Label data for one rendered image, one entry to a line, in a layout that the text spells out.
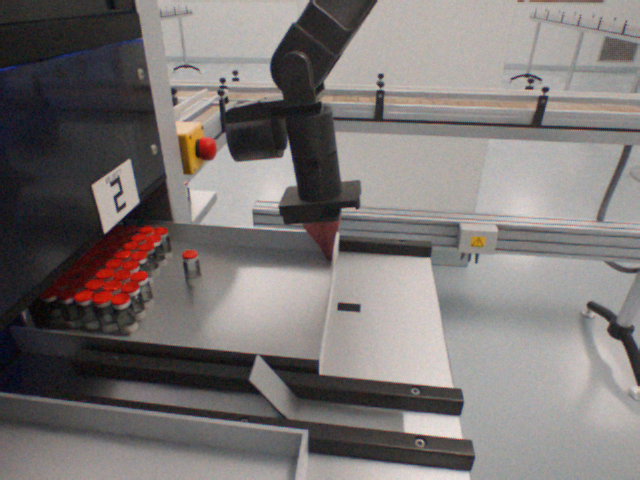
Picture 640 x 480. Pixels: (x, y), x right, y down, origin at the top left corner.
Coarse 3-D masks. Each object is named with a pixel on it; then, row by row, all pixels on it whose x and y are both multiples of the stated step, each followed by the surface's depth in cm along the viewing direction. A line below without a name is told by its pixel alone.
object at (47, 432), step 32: (0, 416) 41; (32, 416) 40; (64, 416) 39; (96, 416) 39; (128, 416) 38; (160, 416) 37; (0, 448) 38; (32, 448) 38; (64, 448) 38; (96, 448) 38; (128, 448) 38; (160, 448) 38; (192, 448) 38; (224, 448) 38; (256, 448) 38; (288, 448) 37
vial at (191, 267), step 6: (186, 264) 58; (192, 264) 58; (198, 264) 59; (186, 270) 58; (192, 270) 58; (198, 270) 59; (186, 276) 59; (192, 276) 59; (198, 276) 59; (186, 282) 59; (192, 282) 59; (198, 282) 59
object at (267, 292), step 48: (192, 240) 69; (240, 240) 68; (288, 240) 67; (336, 240) 64; (192, 288) 59; (240, 288) 59; (288, 288) 59; (48, 336) 47; (96, 336) 46; (144, 336) 51; (192, 336) 51; (240, 336) 51; (288, 336) 51
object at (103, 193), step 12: (120, 168) 52; (108, 180) 50; (132, 180) 55; (96, 192) 48; (108, 192) 50; (132, 192) 55; (96, 204) 48; (108, 204) 50; (120, 204) 53; (132, 204) 56; (108, 216) 50; (120, 216) 53; (108, 228) 51
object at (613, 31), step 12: (540, 12) 598; (552, 12) 572; (552, 24) 549; (564, 24) 514; (576, 24) 483; (588, 24) 455; (600, 24) 431; (612, 24) 431; (624, 24) 388; (636, 24) 386; (612, 36) 408; (624, 36) 388; (636, 36) 370
